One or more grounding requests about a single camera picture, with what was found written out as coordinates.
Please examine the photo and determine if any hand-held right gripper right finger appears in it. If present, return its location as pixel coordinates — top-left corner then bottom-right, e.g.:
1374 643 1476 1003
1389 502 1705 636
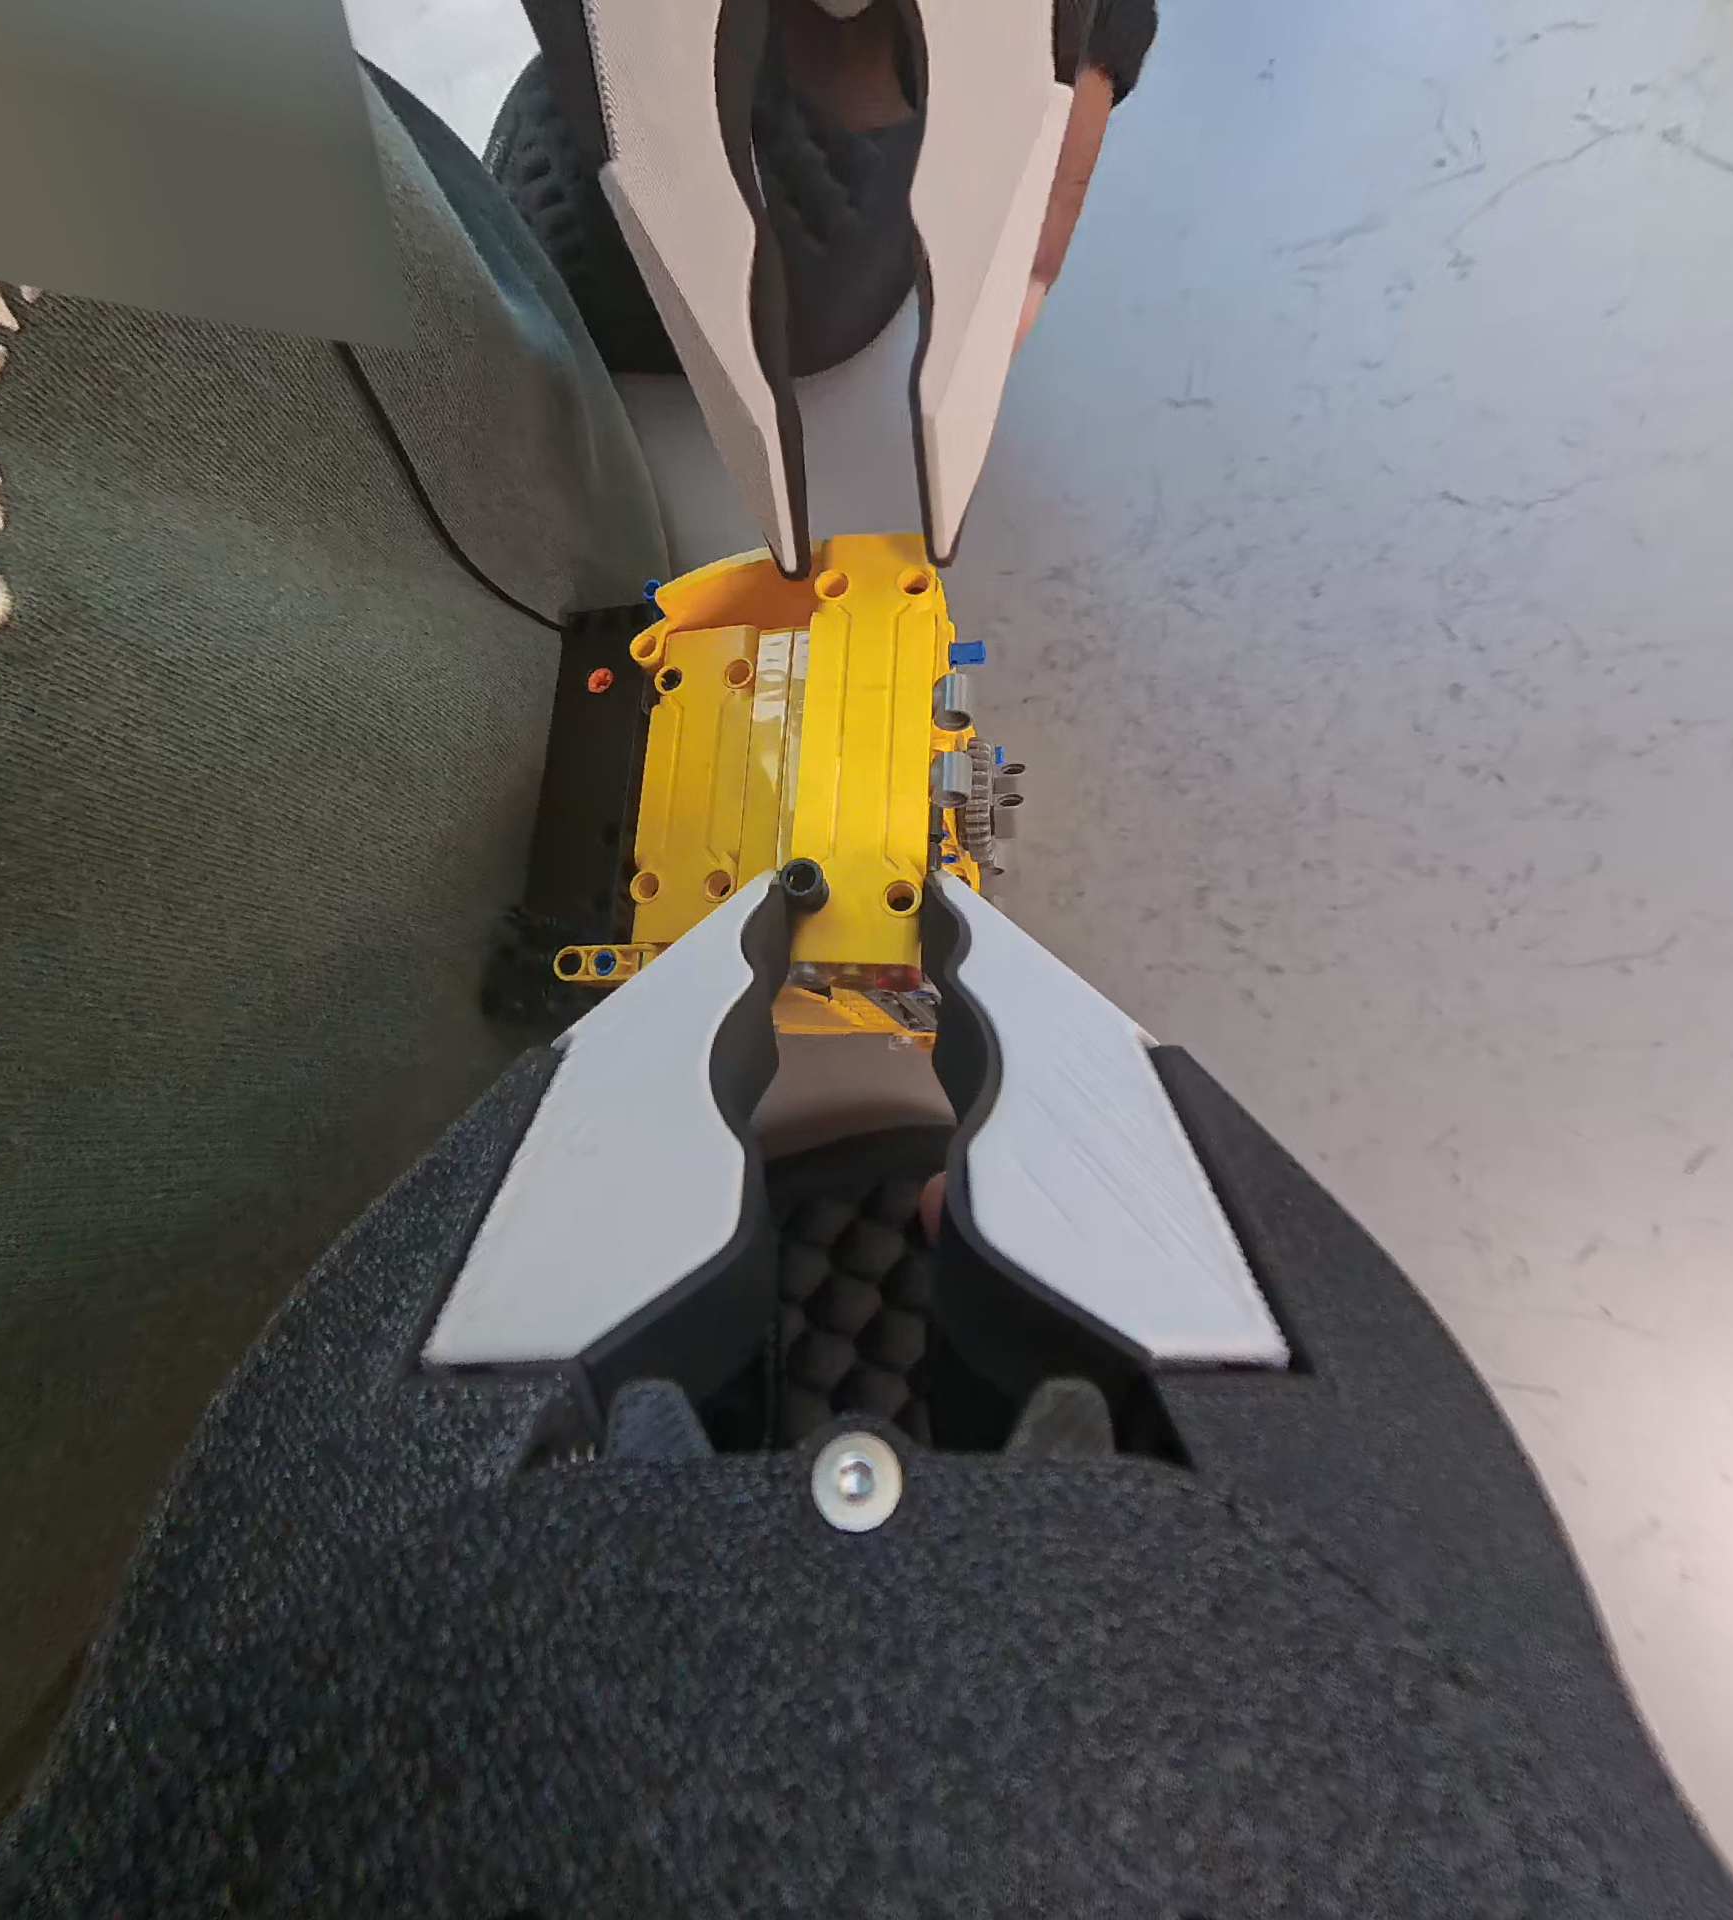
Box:
928 874 1296 1456

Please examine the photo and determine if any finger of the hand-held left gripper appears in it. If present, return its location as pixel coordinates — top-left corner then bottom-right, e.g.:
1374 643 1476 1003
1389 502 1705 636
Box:
901 0 1077 573
579 0 815 584

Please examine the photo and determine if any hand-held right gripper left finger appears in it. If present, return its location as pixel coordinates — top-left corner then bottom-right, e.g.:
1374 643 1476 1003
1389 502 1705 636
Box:
420 868 793 1456

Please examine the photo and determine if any person's left hand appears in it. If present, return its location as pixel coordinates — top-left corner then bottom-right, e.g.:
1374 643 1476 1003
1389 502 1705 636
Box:
1022 73 1118 297

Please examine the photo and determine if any yellow lego vehicle model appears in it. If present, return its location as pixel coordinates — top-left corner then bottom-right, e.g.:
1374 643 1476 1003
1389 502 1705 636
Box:
485 533 1030 1050

